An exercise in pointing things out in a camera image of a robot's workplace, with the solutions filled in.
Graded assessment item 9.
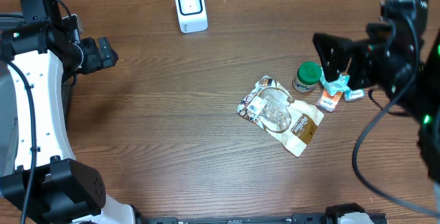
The teal tissue packet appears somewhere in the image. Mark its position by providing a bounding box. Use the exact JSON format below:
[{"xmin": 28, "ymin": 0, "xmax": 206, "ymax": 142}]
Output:
[{"xmin": 320, "ymin": 71, "xmax": 350, "ymax": 96}]

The green lid jar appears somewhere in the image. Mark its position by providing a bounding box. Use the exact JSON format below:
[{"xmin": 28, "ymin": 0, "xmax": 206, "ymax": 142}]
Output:
[{"xmin": 292, "ymin": 61, "xmax": 322, "ymax": 92}]

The green tissue packet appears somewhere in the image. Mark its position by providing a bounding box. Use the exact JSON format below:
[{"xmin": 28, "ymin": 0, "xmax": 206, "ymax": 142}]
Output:
[{"xmin": 344, "ymin": 89, "xmax": 365, "ymax": 102}]

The orange snack packet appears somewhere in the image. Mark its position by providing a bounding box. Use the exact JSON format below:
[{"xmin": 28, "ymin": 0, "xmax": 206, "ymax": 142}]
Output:
[{"xmin": 316, "ymin": 89, "xmax": 343, "ymax": 113}]

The beige paper pouch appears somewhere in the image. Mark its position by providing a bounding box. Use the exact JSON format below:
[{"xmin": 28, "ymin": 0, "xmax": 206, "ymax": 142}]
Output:
[{"xmin": 236, "ymin": 76, "xmax": 324, "ymax": 157}]

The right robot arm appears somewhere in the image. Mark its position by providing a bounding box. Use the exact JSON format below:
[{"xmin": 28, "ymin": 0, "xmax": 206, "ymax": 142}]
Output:
[{"xmin": 313, "ymin": 21, "xmax": 439, "ymax": 218}]

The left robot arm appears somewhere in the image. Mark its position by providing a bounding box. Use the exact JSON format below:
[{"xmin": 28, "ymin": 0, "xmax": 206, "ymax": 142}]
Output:
[{"xmin": 1, "ymin": 0, "xmax": 144, "ymax": 223}]

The white barcode scanner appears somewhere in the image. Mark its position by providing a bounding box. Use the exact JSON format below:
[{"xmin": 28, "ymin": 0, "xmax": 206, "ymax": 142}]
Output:
[{"xmin": 175, "ymin": 0, "xmax": 208, "ymax": 34}]

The grey plastic mesh basket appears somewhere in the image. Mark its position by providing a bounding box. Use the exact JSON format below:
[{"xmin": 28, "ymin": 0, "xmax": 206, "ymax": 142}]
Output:
[{"xmin": 1, "ymin": 12, "xmax": 73, "ymax": 177}]

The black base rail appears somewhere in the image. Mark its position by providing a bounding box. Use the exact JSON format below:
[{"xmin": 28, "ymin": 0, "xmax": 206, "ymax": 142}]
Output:
[{"xmin": 141, "ymin": 213, "xmax": 333, "ymax": 224}]

